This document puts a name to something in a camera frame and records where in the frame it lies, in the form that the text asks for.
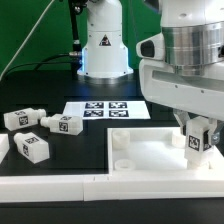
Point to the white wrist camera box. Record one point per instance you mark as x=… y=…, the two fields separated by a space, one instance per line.
x=152 y=48

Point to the white U-shaped fence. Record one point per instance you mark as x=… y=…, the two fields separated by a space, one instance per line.
x=89 y=187

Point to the black camera stand pole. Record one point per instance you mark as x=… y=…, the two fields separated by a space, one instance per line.
x=76 y=8

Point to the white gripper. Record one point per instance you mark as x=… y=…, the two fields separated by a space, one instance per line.
x=201 y=95

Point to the white square table top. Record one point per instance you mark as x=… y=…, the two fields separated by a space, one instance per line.
x=159 y=154

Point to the white marker tag sheet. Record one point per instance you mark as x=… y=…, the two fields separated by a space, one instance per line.
x=92 y=110

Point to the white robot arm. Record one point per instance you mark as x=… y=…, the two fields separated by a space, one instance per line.
x=181 y=67

